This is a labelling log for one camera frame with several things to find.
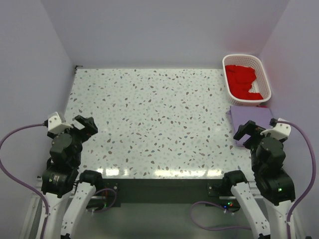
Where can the white perforated plastic basket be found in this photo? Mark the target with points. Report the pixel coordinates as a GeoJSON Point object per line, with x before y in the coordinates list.
{"type": "Point", "coordinates": [260, 85]}

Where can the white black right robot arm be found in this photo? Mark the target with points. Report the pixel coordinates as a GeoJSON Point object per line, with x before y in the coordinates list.
{"type": "Point", "coordinates": [274, 184]}

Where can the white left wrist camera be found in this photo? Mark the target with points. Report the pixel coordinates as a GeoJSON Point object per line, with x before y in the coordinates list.
{"type": "Point", "coordinates": [56, 123]}

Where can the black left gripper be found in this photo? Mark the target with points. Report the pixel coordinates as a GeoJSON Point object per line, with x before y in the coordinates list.
{"type": "Point", "coordinates": [81, 129]}

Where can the red t shirt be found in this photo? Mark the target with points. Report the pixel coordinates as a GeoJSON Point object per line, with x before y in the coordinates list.
{"type": "Point", "coordinates": [240, 81]}

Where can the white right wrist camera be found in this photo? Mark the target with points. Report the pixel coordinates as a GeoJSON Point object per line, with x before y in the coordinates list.
{"type": "Point", "coordinates": [280, 129]}

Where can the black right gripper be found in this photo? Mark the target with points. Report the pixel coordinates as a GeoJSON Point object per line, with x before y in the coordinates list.
{"type": "Point", "coordinates": [251, 136]}

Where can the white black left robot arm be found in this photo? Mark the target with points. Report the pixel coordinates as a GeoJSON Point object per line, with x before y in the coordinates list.
{"type": "Point", "coordinates": [66, 191]}

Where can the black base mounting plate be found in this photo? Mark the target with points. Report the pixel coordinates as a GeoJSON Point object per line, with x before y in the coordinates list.
{"type": "Point", "coordinates": [162, 191]}

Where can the purple t shirt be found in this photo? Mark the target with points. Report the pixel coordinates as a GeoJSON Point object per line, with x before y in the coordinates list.
{"type": "Point", "coordinates": [239, 115]}

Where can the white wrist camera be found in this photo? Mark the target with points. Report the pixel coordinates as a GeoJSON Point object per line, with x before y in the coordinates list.
{"type": "Point", "coordinates": [280, 129]}
{"type": "Point", "coordinates": [56, 123]}

